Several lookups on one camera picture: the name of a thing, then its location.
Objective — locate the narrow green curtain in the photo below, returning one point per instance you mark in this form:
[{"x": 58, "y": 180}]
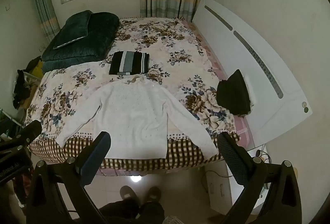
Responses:
[{"x": 45, "y": 4}]

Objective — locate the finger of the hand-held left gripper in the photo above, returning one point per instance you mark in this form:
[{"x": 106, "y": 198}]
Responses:
[{"x": 28, "y": 131}]

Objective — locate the white wall socket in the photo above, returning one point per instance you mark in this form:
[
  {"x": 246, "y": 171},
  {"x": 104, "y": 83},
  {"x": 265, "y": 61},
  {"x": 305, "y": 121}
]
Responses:
[{"x": 41, "y": 47}]

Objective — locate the person's grey left slipper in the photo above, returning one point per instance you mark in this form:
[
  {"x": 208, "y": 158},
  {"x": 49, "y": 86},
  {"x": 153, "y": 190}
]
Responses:
[{"x": 128, "y": 193}]

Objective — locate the person's grey slipper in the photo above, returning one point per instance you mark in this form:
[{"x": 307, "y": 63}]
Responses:
[
  {"x": 128, "y": 193},
  {"x": 153, "y": 194}
]

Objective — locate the floral bed blanket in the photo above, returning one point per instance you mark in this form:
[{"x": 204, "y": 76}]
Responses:
[{"x": 170, "y": 43}]

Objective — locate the pile of dark clothes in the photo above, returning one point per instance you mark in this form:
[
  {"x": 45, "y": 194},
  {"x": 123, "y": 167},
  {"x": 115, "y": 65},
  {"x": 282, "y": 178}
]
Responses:
[{"x": 22, "y": 84}]

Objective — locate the black grey striped folded sweater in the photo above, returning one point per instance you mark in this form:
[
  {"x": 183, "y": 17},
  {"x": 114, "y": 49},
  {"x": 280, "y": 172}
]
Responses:
[{"x": 129, "y": 62}]

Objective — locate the black folded garment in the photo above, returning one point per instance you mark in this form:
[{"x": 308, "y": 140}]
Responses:
[{"x": 233, "y": 95}]

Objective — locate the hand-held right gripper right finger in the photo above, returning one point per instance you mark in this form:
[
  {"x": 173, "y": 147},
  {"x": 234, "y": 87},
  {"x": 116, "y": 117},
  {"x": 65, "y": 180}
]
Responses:
[{"x": 232, "y": 159}]

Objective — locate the white knit sweater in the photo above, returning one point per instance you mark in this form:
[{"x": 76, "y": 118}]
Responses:
[{"x": 134, "y": 115}]

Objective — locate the dark green quilt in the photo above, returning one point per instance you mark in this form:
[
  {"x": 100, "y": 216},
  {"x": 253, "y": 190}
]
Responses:
[{"x": 95, "y": 40}]

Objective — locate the white nightstand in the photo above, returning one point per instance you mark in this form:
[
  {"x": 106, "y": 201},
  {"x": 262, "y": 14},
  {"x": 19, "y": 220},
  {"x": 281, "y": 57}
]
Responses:
[{"x": 221, "y": 187}]

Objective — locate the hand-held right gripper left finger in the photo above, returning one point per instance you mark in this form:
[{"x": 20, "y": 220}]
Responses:
[{"x": 94, "y": 159}]

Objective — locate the dark green pillow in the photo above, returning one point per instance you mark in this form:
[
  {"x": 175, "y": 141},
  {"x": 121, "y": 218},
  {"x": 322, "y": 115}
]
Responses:
[{"x": 73, "y": 30}]

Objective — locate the person's grey right slipper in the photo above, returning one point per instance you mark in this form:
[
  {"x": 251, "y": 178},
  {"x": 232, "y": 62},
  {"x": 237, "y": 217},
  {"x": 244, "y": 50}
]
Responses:
[{"x": 153, "y": 194}]

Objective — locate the white bed headboard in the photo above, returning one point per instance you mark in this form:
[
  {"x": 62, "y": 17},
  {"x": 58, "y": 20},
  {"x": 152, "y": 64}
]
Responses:
[{"x": 247, "y": 64}]

